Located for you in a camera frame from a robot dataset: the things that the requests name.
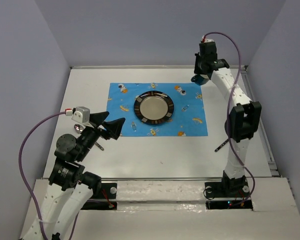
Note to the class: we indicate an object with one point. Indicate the metal fork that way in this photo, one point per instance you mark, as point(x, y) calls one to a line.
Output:
point(221, 146)

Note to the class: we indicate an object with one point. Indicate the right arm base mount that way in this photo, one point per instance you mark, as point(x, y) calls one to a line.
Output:
point(217, 199)

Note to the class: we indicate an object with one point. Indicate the metal spoon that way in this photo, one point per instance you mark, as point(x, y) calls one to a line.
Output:
point(79, 129)

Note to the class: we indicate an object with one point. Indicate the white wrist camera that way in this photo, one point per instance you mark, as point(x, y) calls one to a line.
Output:
point(207, 40)
point(79, 114)

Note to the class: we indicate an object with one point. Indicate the dark green mug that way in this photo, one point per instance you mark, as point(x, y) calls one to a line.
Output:
point(199, 80)

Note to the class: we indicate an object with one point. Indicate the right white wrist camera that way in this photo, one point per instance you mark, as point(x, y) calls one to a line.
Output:
point(207, 40)

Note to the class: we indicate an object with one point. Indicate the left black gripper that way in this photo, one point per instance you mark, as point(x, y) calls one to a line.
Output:
point(114, 127)

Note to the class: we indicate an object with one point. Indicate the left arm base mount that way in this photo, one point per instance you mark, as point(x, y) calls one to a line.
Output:
point(105, 199)

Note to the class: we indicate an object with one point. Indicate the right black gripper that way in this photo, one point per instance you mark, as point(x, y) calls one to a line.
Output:
point(197, 69)

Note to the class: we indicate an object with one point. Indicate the blue space-print cloth napkin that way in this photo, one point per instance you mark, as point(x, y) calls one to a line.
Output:
point(188, 118)

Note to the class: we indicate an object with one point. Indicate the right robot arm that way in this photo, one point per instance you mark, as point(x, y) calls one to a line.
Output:
point(242, 120)

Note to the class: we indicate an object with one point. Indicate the black rimmed dinner plate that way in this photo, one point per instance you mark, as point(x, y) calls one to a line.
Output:
point(153, 107)

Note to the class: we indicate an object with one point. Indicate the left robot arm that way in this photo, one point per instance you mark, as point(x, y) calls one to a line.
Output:
point(69, 185)

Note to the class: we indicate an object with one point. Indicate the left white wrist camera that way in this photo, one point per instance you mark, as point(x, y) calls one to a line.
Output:
point(79, 114)

